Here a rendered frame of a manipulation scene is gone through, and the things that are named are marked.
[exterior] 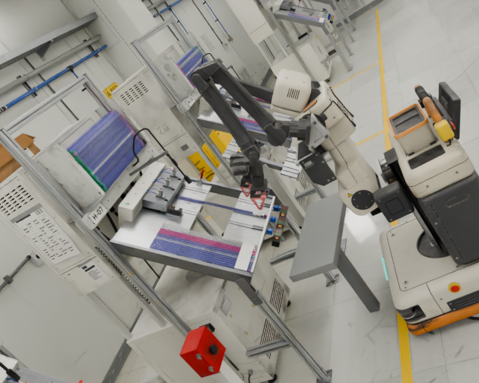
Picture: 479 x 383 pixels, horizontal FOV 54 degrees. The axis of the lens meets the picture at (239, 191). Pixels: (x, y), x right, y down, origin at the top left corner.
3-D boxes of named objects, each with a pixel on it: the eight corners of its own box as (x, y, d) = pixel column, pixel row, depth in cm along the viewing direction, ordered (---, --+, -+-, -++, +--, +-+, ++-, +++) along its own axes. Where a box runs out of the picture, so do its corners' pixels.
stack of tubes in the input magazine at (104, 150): (146, 144, 275) (115, 107, 266) (106, 191, 234) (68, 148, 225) (131, 153, 281) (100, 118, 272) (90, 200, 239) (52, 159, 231)
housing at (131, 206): (165, 183, 289) (166, 163, 281) (132, 231, 249) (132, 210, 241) (152, 180, 290) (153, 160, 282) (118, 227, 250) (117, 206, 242)
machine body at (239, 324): (295, 295, 317) (242, 228, 297) (280, 385, 260) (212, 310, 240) (220, 321, 348) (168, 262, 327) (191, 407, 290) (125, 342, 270)
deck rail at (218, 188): (274, 204, 282) (275, 196, 279) (273, 207, 281) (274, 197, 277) (160, 178, 291) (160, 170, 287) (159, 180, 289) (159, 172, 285)
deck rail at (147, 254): (250, 283, 226) (252, 273, 223) (249, 286, 225) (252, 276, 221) (111, 248, 235) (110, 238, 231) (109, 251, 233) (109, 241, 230)
